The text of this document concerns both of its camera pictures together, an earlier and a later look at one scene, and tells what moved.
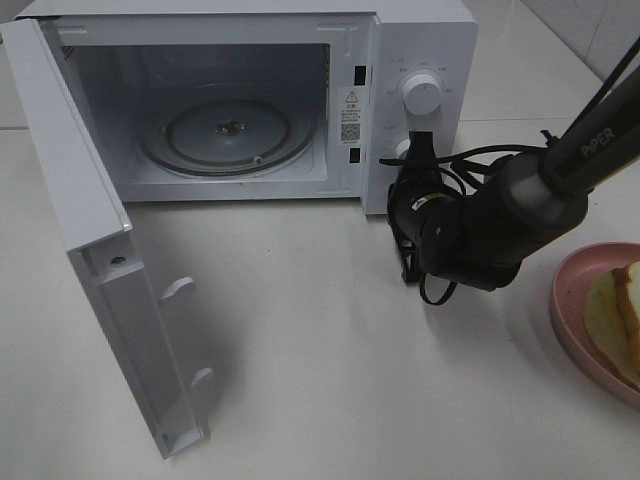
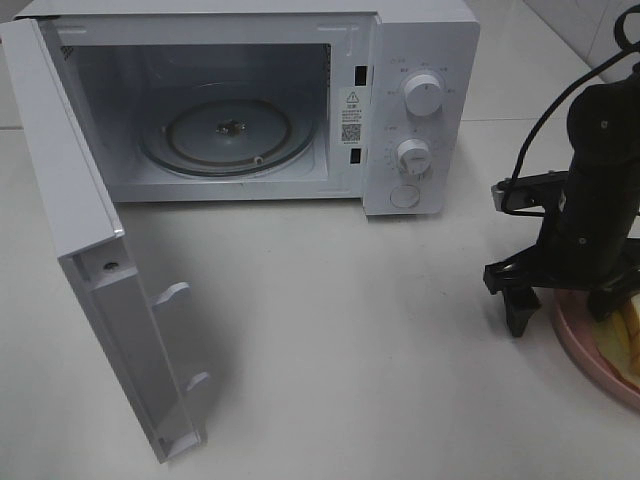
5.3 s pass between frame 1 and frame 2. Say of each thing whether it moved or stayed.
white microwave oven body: stayed
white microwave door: stayed
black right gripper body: moved
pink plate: stayed
